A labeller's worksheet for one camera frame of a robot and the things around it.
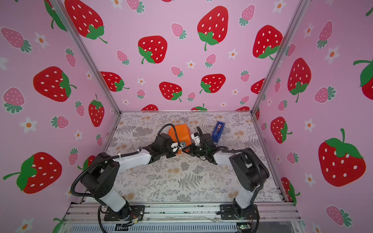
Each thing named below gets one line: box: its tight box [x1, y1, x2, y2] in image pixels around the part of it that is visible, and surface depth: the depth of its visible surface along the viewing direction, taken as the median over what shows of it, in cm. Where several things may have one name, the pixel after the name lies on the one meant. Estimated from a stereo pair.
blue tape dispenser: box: [211, 120, 225, 143], surface depth 105 cm
